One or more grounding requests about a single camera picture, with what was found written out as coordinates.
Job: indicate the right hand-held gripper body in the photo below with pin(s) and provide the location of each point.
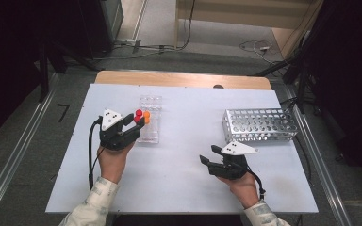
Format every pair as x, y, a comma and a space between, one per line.
232, 164

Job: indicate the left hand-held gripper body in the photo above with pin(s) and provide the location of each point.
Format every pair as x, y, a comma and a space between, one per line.
114, 138

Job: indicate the red cap test tube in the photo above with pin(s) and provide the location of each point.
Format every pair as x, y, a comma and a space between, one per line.
139, 112
137, 118

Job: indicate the orange cap test tube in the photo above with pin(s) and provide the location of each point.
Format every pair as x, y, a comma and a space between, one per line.
146, 114
147, 120

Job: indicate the clear acrylic tube rack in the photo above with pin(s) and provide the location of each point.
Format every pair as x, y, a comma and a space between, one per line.
152, 132

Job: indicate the perforated metal tube rack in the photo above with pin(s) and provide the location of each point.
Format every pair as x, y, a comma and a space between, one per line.
264, 125

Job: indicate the person's left hand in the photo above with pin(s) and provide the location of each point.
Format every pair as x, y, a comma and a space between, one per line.
113, 163

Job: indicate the person's right hand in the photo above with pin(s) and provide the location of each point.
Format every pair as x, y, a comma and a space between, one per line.
243, 190

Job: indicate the wooden table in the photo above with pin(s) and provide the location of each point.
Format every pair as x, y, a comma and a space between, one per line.
176, 79

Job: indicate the black tripod stand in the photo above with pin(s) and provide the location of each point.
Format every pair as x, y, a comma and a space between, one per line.
48, 62

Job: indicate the dark cabinet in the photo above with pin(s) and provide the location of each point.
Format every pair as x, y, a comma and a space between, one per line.
102, 25

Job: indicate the black metal stand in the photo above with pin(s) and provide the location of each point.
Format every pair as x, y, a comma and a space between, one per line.
298, 69

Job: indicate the beige wooden cabinet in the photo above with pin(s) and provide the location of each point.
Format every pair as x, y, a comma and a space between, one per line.
238, 14

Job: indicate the aluminium floor rail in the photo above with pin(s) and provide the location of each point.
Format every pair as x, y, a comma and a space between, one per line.
19, 147
320, 157

